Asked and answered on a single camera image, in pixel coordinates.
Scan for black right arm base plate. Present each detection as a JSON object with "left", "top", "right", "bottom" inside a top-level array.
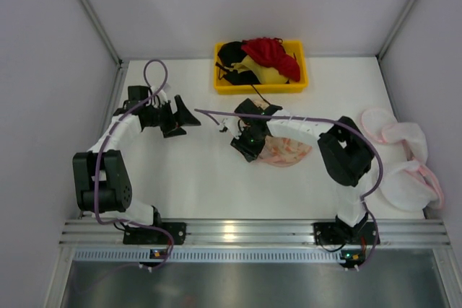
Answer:
[{"left": 313, "top": 220, "right": 380, "bottom": 251}]

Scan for black bra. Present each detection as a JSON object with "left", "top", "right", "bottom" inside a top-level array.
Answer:
[{"left": 213, "top": 41, "right": 269, "bottom": 96}]

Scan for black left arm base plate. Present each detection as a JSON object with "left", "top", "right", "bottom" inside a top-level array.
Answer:
[{"left": 123, "top": 221, "right": 187, "bottom": 245}]

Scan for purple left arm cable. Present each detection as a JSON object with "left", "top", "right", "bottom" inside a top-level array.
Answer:
[{"left": 71, "top": 59, "right": 175, "bottom": 294}]

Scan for red lace bra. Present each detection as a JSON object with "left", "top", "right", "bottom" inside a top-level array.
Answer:
[{"left": 241, "top": 38, "right": 301, "bottom": 82}]

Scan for yellow bra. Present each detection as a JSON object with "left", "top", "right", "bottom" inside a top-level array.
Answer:
[{"left": 230, "top": 56, "right": 289, "bottom": 85}]

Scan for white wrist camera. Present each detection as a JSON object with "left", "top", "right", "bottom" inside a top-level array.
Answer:
[
  {"left": 218, "top": 118, "right": 242, "bottom": 139},
  {"left": 150, "top": 86, "right": 169, "bottom": 107}
]

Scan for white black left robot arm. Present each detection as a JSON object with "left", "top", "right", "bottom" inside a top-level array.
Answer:
[{"left": 72, "top": 86, "right": 201, "bottom": 229}]

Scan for aluminium front rail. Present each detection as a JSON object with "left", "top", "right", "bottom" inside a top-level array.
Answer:
[{"left": 58, "top": 218, "right": 450, "bottom": 249}]

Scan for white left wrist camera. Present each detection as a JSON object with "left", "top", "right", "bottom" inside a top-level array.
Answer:
[{"left": 150, "top": 86, "right": 169, "bottom": 107}]

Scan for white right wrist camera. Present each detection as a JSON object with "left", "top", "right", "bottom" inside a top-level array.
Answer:
[{"left": 218, "top": 118, "right": 242, "bottom": 139}]

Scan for white slotted cable duct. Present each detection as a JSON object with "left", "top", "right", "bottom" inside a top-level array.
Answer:
[{"left": 74, "top": 248, "right": 345, "bottom": 263}]

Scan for peach tulip print laundry bag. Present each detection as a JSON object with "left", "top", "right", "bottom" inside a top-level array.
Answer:
[{"left": 257, "top": 136, "right": 312, "bottom": 167}]

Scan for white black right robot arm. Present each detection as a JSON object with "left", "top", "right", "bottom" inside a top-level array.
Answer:
[{"left": 220, "top": 99, "right": 376, "bottom": 239}]

